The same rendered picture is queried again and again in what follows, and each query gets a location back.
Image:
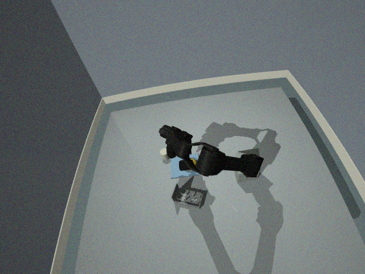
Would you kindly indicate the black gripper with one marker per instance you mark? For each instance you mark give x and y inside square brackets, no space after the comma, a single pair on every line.
[183,166]

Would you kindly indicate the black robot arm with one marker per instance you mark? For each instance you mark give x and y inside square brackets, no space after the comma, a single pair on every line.
[211,161]

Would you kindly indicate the light blue mat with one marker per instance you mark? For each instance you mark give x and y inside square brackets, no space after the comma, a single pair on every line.
[177,173]

